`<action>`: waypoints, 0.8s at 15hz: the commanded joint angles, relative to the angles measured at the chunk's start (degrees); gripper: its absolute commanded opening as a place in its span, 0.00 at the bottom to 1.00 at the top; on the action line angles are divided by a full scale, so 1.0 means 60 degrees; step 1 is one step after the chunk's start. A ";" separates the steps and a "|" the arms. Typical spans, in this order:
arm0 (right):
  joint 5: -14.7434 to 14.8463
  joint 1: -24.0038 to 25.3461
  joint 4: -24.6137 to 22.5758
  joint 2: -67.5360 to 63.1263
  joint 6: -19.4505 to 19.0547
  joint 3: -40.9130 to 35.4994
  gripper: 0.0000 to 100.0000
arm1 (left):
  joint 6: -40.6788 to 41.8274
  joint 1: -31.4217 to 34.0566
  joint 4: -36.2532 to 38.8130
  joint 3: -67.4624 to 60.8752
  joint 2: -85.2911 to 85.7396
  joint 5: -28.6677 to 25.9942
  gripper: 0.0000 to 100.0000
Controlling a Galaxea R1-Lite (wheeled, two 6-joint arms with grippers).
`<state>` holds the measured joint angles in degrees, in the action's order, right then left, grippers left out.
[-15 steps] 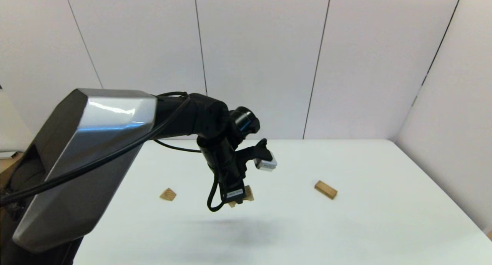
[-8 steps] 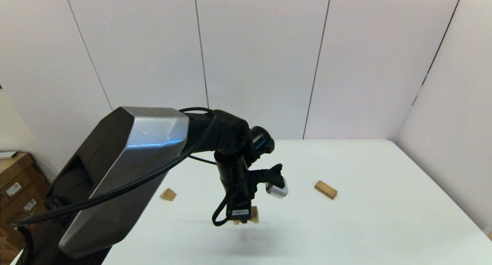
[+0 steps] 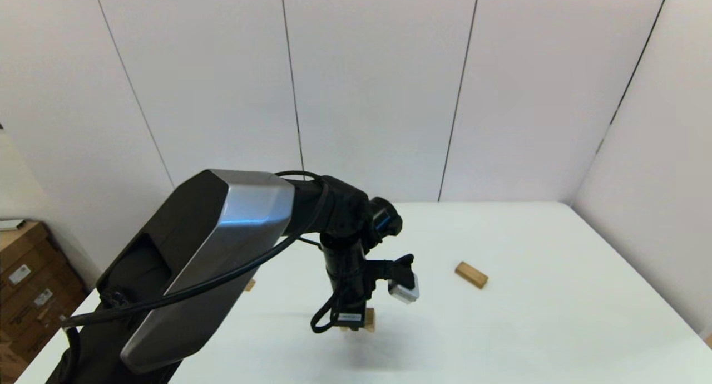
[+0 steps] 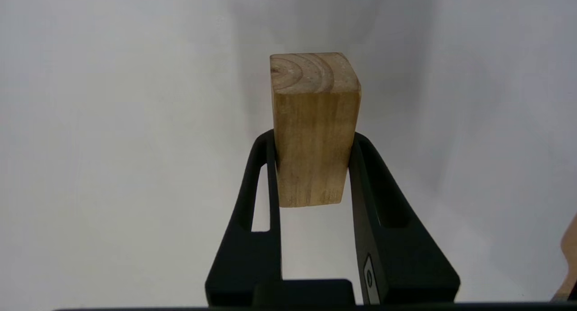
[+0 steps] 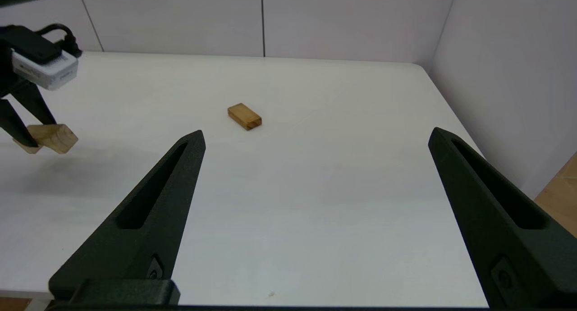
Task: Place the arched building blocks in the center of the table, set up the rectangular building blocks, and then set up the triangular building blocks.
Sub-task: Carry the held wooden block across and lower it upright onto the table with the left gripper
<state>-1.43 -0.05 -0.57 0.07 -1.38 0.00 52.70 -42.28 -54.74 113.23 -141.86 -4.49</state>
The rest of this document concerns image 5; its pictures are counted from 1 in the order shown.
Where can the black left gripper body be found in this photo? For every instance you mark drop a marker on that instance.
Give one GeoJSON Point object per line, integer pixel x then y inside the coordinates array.
{"type": "Point", "coordinates": [4, 76]}

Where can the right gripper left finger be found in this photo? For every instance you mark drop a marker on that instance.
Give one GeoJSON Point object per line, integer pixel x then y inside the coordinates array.
{"type": "Point", "coordinates": [148, 221]}

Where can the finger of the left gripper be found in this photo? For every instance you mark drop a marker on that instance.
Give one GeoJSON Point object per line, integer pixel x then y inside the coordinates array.
{"type": "Point", "coordinates": [34, 99]}
{"type": "Point", "coordinates": [13, 119]}

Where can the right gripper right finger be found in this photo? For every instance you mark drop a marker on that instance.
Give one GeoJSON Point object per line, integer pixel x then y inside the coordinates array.
{"type": "Point", "coordinates": [509, 230]}

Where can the arched wooden building block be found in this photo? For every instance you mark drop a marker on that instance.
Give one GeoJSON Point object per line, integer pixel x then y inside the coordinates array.
{"type": "Point", "coordinates": [54, 137]}

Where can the rectangular wooden building block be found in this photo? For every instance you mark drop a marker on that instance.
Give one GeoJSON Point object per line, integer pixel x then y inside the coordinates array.
{"type": "Point", "coordinates": [244, 116]}

